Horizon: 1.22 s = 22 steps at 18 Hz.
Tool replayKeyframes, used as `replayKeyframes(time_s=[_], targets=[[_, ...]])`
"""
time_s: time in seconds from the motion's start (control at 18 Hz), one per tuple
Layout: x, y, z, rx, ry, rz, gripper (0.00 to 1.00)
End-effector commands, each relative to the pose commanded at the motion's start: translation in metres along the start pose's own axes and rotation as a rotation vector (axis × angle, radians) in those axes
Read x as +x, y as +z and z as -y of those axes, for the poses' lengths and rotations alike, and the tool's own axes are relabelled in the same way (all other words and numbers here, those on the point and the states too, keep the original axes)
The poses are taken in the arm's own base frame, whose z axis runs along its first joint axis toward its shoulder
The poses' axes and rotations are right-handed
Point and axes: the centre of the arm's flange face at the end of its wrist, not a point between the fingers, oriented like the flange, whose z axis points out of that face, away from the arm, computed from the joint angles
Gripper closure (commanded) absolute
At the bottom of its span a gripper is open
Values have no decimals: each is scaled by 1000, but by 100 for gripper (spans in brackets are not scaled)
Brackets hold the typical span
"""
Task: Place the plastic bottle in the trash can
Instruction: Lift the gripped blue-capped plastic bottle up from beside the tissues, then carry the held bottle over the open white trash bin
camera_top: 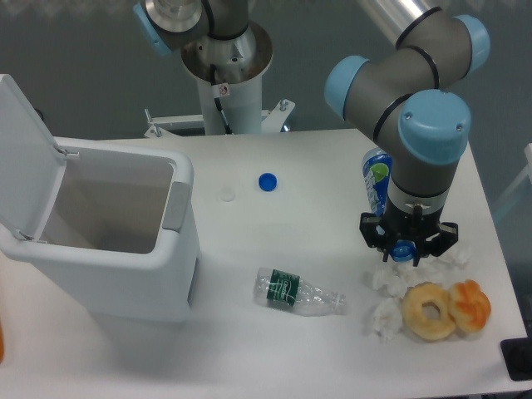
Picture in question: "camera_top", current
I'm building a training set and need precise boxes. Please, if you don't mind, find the plain ring donut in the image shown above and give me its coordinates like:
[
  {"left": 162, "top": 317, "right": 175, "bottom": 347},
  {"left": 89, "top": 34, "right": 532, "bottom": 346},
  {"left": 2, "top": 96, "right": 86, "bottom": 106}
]
[{"left": 401, "top": 283, "right": 456, "bottom": 341}]

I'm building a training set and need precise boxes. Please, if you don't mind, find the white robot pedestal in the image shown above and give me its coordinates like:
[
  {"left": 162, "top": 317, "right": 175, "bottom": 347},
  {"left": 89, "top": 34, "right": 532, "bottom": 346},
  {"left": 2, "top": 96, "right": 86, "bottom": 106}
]
[{"left": 145, "top": 22, "right": 295, "bottom": 137}]

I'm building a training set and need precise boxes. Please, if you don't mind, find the white trash can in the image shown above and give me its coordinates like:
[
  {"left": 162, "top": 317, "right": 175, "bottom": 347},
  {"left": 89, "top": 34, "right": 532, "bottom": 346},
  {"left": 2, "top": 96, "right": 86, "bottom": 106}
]
[{"left": 1, "top": 74, "right": 200, "bottom": 323}]

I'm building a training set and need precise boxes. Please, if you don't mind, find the large crumpled white tissue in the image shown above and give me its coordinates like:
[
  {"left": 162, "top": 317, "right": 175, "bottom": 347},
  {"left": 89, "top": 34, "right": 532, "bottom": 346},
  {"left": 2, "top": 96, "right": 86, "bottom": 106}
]
[{"left": 366, "top": 244, "right": 472, "bottom": 298}]

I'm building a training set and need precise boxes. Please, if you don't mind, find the blue plastic bottle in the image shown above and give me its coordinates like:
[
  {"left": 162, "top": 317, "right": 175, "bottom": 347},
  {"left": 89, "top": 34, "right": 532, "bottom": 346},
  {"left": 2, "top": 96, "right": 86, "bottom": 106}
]
[{"left": 362, "top": 147, "right": 416, "bottom": 263}]

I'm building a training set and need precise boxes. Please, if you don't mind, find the small crumpled white tissue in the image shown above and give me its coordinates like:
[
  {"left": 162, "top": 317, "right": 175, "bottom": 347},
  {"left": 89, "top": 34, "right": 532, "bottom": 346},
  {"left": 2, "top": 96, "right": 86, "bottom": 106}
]
[{"left": 366, "top": 298, "right": 403, "bottom": 343}]

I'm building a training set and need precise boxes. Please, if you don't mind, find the orange object at edge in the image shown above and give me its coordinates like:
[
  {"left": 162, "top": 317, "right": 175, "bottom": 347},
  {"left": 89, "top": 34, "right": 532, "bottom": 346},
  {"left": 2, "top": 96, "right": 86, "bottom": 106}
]
[{"left": 0, "top": 322, "right": 5, "bottom": 364}]

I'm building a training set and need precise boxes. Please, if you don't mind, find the clear bottle green label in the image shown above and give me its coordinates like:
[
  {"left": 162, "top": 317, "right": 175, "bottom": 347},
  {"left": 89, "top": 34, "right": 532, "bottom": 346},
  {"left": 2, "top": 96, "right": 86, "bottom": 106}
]
[{"left": 254, "top": 268, "right": 347, "bottom": 317}]

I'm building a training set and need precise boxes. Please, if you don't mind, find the white frame at right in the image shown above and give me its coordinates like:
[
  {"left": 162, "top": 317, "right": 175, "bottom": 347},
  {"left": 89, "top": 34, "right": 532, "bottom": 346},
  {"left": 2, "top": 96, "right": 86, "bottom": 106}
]
[{"left": 492, "top": 143, "right": 531, "bottom": 224}]

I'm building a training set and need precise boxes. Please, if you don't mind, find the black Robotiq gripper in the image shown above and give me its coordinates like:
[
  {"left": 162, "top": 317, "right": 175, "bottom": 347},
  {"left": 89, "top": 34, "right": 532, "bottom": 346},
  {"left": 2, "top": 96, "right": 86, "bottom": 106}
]
[{"left": 359, "top": 199, "right": 459, "bottom": 266}]

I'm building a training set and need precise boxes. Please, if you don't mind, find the white bottle cap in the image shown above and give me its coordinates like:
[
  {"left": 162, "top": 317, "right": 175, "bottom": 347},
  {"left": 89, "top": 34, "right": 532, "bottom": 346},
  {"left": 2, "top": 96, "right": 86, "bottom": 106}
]
[{"left": 219, "top": 187, "right": 236, "bottom": 203}]

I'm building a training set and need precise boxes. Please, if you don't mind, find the black device at edge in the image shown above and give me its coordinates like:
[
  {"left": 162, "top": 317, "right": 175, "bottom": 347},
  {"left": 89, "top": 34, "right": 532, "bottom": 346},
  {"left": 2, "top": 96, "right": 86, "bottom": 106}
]
[{"left": 500, "top": 337, "right": 531, "bottom": 382}]

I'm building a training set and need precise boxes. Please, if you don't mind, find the blue bottle cap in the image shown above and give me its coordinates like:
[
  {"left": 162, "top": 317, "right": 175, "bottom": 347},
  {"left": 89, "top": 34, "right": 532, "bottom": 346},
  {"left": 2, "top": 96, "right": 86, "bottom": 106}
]
[{"left": 258, "top": 172, "right": 278, "bottom": 192}]

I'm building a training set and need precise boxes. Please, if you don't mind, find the orange glazed pastry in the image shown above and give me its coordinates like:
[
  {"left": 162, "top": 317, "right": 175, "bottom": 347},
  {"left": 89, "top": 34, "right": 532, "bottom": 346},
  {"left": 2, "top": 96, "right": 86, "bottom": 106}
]
[{"left": 448, "top": 279, "right": 491, "bottom": 333}]

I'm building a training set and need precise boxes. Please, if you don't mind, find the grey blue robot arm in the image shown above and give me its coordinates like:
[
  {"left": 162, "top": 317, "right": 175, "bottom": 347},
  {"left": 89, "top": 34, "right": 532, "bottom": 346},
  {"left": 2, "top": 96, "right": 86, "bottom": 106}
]
[{"left": 134, "top": 1, "right": 490, "bottom": 263}]

